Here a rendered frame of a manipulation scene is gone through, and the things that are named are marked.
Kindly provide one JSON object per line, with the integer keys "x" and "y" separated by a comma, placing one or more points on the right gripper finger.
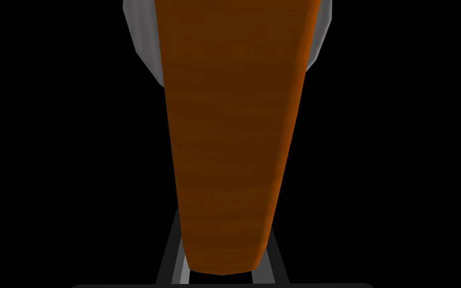
{"x": 173, "y": 256}

